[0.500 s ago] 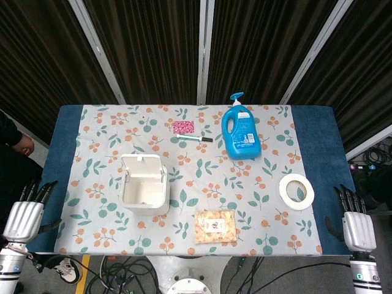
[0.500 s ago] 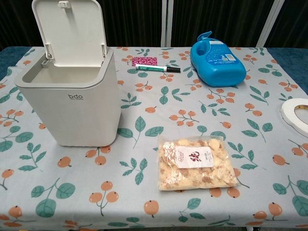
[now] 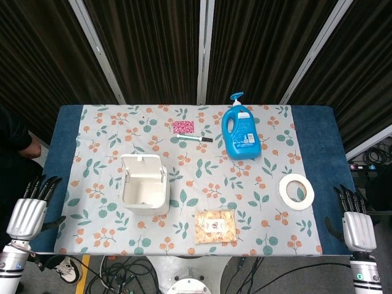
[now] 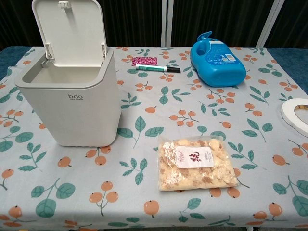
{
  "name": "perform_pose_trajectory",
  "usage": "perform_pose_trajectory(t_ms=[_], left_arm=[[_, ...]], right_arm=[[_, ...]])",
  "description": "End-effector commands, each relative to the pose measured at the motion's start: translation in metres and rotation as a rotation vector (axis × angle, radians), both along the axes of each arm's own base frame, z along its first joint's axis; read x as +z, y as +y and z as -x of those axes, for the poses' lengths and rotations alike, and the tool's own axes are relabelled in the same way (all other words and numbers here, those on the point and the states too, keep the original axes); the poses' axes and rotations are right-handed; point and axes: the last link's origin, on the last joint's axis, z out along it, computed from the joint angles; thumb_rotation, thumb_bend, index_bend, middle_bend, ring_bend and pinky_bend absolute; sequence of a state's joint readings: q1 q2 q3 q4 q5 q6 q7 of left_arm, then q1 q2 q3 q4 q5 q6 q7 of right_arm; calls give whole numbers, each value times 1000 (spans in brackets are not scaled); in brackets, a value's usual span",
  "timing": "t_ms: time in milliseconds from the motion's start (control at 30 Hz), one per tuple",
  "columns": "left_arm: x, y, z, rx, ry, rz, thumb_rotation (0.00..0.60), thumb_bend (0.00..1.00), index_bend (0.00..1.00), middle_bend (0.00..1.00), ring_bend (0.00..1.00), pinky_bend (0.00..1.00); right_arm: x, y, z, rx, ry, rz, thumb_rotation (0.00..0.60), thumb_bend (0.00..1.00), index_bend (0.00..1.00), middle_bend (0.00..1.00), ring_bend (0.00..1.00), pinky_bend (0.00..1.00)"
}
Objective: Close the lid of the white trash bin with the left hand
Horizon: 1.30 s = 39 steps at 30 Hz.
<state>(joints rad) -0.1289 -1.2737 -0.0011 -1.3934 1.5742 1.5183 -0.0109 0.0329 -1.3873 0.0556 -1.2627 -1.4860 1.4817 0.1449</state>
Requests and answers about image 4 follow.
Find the floral leaf print tablecloth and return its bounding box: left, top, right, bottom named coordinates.
left=0, top=45, right=308, bottom=231

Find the blue detergent pump bottle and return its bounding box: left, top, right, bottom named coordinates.
left=190, top=30, right=247, bottom=87

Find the white square box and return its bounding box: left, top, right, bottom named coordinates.
left=14, top=47, right=121, bottom=147

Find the dark folding screen panel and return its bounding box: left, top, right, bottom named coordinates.
left=271, top=0, right=308, bottom=48
left=167, top=0, right=277, bottom=48
left=0, top=0, right=167, bottom=48

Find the black and white marker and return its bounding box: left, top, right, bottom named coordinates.
left=135, top=64, right=181, bottom=73

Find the pink patterned card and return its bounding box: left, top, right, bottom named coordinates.
left=131, top=56, right=158, bottom=67

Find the white tape roll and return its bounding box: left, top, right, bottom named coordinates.
left=281, top=97, right=308, bottom=135

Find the clear snack bag with label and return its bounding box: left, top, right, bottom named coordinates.
left=157, top=135, right=235, bottom=192

